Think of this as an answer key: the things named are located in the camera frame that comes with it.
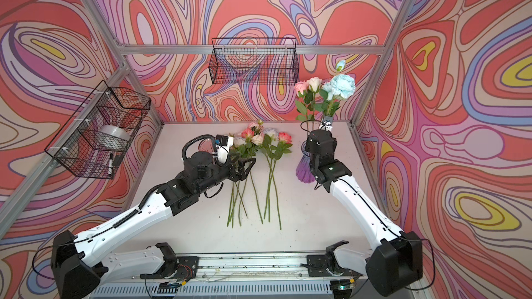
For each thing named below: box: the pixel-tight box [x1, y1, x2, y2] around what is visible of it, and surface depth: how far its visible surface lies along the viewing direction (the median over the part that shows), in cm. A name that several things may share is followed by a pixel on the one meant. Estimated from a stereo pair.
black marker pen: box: [107, 152, 113, 178], surface depth 74 cm
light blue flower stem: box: [313, 59, 356, 117], surface depth 60 cm
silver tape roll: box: [99, 124, 133, 142], surface depth 75 cm
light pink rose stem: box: [294, 80, 309, 135], surface depth 78 cm
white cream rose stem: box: [307, 76, 323, 122], surface depth 77 cm
